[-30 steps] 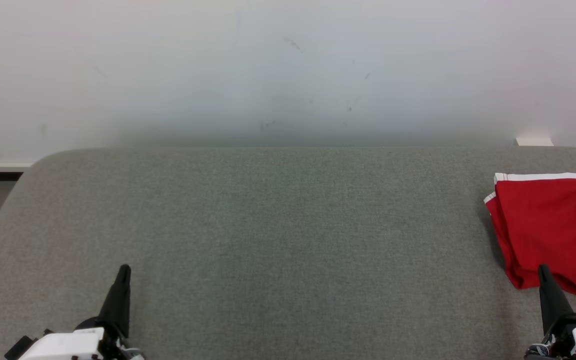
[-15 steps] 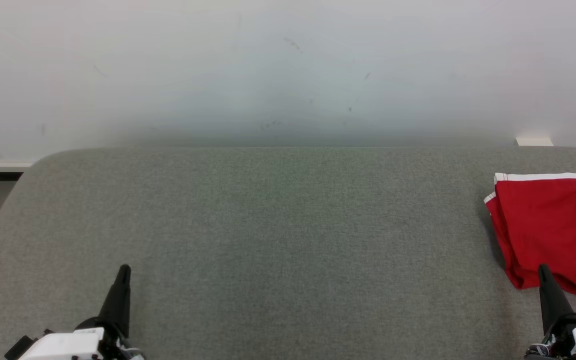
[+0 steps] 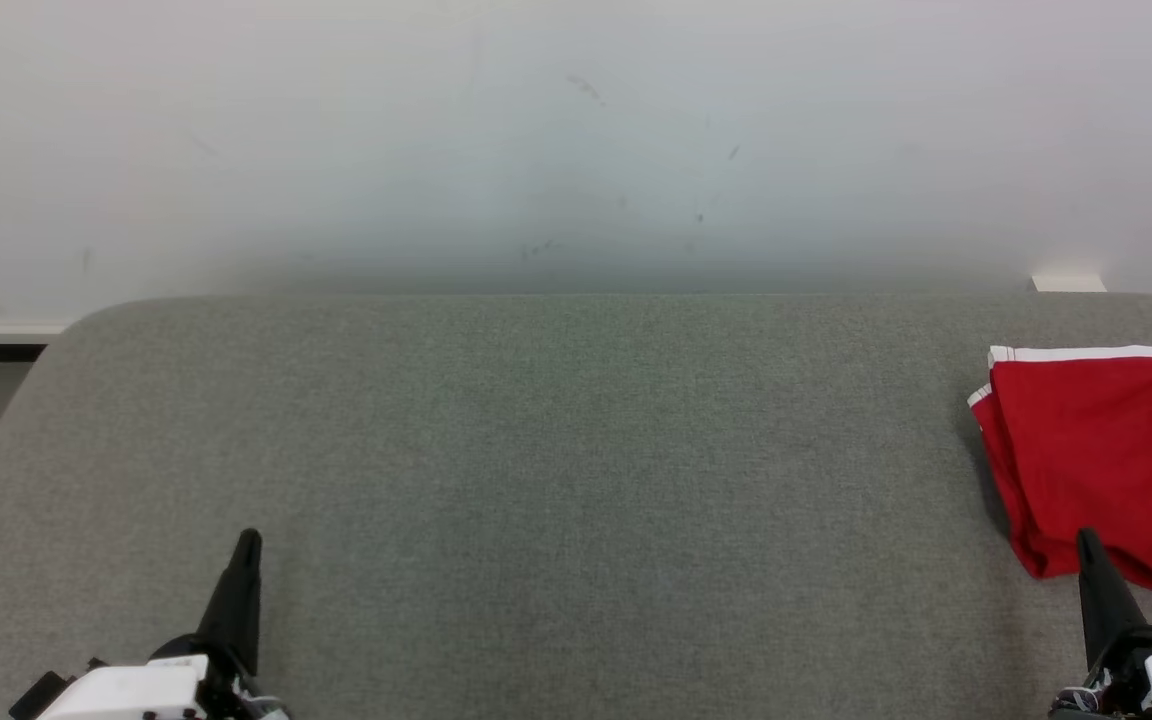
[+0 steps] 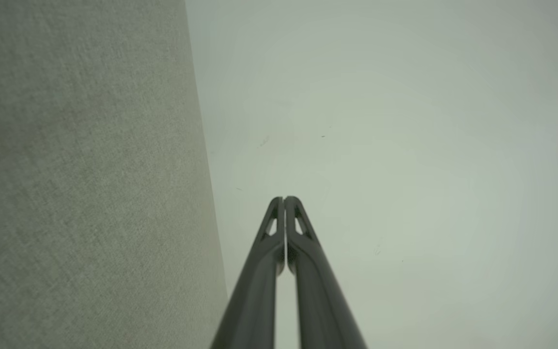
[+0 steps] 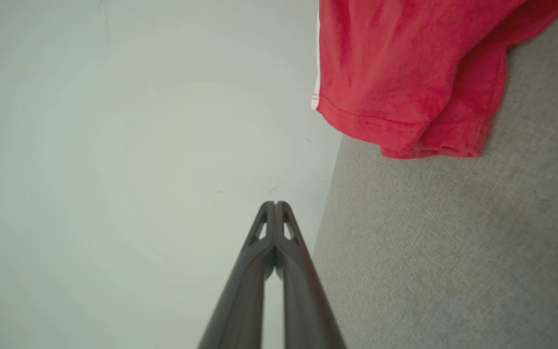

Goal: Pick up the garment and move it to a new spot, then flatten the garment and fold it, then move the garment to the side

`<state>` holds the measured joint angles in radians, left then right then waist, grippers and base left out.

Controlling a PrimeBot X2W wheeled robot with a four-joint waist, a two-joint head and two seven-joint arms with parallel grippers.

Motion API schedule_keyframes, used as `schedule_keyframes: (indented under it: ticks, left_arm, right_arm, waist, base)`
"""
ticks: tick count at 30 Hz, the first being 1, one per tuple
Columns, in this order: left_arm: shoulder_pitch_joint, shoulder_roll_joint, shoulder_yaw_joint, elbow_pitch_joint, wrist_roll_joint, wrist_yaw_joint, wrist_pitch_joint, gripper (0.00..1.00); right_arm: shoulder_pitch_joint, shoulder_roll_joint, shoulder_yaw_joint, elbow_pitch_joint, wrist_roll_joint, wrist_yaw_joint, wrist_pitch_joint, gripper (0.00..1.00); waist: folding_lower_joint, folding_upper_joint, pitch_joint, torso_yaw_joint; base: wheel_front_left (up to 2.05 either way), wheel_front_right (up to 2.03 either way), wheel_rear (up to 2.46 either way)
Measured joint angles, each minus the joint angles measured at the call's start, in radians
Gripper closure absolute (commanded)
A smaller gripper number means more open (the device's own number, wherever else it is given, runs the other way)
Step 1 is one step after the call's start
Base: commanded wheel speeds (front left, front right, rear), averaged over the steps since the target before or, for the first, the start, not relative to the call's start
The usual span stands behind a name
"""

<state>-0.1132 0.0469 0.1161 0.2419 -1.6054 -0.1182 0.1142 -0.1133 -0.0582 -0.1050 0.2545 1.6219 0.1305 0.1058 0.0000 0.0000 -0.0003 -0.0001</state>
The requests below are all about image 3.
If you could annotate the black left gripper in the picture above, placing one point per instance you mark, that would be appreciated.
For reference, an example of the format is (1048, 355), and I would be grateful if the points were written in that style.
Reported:
(228, 685)

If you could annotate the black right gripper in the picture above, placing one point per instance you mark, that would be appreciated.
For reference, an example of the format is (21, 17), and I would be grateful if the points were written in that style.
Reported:
(1121, 675)

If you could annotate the red shorts with white trim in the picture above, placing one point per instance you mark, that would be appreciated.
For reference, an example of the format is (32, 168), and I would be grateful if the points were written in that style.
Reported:
(1106, 450)

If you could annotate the grey fabric sofa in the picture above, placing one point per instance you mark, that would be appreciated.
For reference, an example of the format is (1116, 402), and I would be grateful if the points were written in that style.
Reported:
(586, 500)

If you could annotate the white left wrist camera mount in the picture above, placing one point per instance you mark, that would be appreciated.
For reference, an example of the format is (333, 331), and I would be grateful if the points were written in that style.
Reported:
(126, 690)

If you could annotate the white wall block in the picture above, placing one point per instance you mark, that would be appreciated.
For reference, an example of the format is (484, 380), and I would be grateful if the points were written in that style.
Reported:
(1068, 284)

